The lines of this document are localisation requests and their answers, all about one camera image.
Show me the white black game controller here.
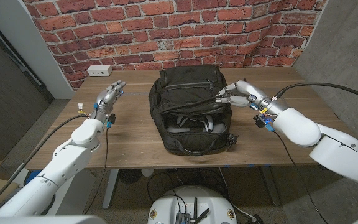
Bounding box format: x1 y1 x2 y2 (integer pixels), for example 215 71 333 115
166 114 226 133

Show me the white power strip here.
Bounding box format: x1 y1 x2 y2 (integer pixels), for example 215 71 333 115
86 65 113 77

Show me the white table leg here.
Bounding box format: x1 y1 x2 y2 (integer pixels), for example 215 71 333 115
102 169 120 210

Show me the white robot chest edge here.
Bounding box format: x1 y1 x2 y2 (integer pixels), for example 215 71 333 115
0 214 107 224

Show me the white robot torso base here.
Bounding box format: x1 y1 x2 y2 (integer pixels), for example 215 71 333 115
147 185 238 224

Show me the black floor cable loop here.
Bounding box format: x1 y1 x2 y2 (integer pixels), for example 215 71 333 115
147 172 188 214

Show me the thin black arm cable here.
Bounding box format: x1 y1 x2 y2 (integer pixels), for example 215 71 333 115
273 131 329 224
84 127 110 215

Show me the white floor cable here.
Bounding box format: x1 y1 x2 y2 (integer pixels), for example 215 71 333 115
218 167 257 221

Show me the red brick print backdrop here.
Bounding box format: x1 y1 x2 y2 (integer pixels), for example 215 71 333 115
23 0 328 91

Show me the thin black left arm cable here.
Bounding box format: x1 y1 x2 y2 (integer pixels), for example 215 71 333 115
84 127 110 215

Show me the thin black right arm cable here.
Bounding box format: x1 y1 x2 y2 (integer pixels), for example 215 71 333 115
273 131 329 224

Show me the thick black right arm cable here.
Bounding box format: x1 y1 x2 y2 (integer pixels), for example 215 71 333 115
274 82 358 104

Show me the black round floor object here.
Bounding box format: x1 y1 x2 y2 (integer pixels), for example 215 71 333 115
118 169 142 184

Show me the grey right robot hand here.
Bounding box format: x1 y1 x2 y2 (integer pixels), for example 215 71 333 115
215 80 269 108

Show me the black backpack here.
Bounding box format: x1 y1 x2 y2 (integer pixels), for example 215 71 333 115
148 64 248 156

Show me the small grey computer box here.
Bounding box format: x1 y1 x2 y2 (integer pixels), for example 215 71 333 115
175 212 191 224

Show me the slanted black antenna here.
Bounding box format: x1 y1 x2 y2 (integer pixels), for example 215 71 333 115
196 208 211 224

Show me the blue black floor pad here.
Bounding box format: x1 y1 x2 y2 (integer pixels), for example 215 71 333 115
23 170 43 187

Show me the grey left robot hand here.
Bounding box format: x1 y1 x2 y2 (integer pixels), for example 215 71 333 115
92 80 127 124

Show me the grey table leg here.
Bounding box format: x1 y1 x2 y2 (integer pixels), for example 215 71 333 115
261 166 282 207

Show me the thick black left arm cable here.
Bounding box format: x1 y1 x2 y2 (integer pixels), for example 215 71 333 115
0 114 88 215

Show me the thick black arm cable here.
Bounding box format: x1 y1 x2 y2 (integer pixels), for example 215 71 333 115
0 114 88 215
274 82 358 104

